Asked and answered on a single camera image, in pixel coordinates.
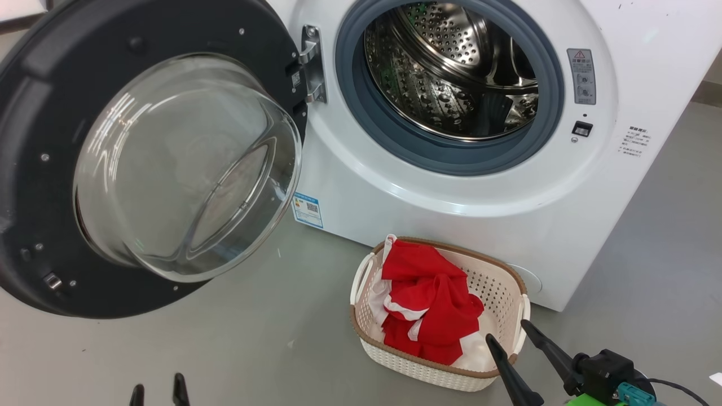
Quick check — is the teal right camera connector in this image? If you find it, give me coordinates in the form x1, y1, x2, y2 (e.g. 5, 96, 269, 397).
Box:
616, 382, 658, 406

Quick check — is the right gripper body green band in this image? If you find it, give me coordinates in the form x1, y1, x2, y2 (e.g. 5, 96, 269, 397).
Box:
563, 392, 627, 406

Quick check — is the white background panel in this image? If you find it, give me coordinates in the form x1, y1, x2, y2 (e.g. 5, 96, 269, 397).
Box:
0, 0, 49, 24

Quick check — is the cream laundry basket brown rim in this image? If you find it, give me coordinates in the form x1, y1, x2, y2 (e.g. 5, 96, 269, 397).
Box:
349, 235, 531, 393

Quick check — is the red and white garment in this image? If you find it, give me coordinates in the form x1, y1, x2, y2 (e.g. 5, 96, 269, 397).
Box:
369, 233, 498, 373

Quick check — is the blue energy label sticker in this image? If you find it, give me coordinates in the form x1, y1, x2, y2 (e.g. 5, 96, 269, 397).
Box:
292, 191, 325, 230

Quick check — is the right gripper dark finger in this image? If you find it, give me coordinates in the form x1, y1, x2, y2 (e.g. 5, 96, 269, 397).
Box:
520, 319, 585, 397
485, 333, 545, 406

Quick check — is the thin black right camera cable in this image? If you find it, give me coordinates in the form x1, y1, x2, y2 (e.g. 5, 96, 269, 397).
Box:
645, 377, 712, 406

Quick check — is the white front-load washing machine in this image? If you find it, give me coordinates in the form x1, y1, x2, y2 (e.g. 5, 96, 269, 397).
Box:
265, 0, 722, 313

